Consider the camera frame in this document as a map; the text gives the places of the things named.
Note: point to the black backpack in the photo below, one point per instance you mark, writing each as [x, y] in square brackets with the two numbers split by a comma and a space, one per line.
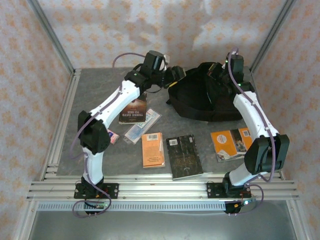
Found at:
[200, 100]

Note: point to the clear plastic ruler packet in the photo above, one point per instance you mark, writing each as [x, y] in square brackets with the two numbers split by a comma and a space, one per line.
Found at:
[140, 127]

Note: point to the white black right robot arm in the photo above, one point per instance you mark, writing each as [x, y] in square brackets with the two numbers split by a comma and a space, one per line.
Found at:
[250, 112]

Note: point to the aluminium frame post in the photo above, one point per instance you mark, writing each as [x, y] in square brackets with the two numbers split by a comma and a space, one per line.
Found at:
[51, 33]
[273, 33]

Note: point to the Three Days To See book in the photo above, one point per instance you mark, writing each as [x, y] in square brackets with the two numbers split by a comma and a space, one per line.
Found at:
[135, 112]

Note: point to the grey metal sheet panel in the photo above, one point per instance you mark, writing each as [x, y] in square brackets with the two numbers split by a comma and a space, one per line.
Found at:
[162, 225]

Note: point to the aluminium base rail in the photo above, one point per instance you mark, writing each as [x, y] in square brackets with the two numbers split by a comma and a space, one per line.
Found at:
[162, 186]

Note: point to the aluminium frame leg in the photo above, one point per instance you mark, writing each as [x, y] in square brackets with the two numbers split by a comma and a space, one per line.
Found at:
[25, 222]
[297, 220]

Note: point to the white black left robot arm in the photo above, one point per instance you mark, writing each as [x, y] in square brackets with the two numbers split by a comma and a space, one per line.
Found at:
[117, 100]

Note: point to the orange National Geography book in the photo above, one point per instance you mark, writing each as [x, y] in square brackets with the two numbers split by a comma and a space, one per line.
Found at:
[225, 145]

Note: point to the plain orange paperback book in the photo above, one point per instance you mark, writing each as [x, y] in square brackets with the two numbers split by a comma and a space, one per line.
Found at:
[152, 150]

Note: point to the aluminium side rail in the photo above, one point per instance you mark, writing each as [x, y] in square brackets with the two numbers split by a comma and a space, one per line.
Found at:
[67, 110]

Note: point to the small pink eraser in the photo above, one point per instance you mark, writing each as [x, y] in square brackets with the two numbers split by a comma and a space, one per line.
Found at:
[113, 137]

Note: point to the black paperback book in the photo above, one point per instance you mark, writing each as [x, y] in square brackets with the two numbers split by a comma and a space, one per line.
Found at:
[185, 157]

